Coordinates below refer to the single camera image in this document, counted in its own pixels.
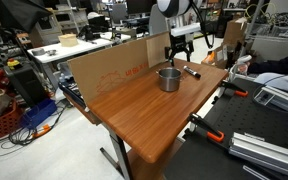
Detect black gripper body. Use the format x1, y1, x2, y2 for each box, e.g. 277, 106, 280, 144
169, 33, 195, 53

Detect black marker with white label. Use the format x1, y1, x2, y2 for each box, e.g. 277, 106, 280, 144
183, 65, 202, 80

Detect white handheld controller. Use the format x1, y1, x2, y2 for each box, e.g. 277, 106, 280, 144
232, 54, 253, 73

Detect person dark sleeve forearm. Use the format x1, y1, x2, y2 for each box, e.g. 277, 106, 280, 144
247, 44, 288, 75

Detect brown wooden desk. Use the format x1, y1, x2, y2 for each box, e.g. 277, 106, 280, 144
87, 58, 229, 180

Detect person hand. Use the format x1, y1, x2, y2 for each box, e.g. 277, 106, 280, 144
237, 62, 252, 75

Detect small steel pot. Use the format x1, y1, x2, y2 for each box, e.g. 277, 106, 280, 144
156, 67, 184, 93

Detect open cardboard box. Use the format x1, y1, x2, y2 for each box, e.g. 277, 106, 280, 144
201, 43, 232, 70

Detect closed cardboard box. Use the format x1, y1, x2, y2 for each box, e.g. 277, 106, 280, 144
223, 17, 249, 46

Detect grey metal pole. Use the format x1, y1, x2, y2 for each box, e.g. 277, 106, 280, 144
229, 0, 266, 83

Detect brown cardboard panel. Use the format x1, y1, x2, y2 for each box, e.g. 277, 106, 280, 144
67, 31, 172, 105

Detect person light blue jeans leg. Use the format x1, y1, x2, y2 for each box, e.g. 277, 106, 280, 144
253, 72, 288, 96

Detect white work table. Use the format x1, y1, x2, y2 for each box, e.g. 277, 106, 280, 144
27, 31, 132, 91

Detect beige wooden box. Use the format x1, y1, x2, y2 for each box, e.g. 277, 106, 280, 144
57, 33, 79, 48

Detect beige equipment cabinet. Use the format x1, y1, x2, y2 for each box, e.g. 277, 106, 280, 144
28, 14, 63, 48

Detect grey tape roll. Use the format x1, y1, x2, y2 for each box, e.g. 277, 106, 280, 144
31, 47, 47, 57

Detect blue plastic bin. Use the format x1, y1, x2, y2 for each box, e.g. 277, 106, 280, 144
19, 98, 58, 130

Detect black equipment case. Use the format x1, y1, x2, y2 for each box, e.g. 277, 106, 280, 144
3, 63, 48, 108

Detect black photo umbrella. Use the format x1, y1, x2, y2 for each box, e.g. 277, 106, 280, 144
0, 0, 54, 33

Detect red plastic basket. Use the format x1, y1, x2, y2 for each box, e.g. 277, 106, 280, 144
0, 99, 24, 138

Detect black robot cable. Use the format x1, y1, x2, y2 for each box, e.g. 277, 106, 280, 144
189, 0, 216, 50

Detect black clamp with orange handle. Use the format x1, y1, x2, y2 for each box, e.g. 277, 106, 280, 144
212, 80, 249, 104
183, 112, 226, 144

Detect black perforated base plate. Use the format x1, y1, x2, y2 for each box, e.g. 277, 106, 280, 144
163, 77, 288, 180

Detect silver aluminium rail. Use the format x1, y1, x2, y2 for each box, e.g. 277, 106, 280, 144
260, 85, 288, 118
228, 132, 288, 180

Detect orange cable plug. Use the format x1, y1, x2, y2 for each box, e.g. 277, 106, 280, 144
32, 123, 52, 138

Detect black floor cables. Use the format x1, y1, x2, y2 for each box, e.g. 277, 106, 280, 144
0, 109, 68, 158

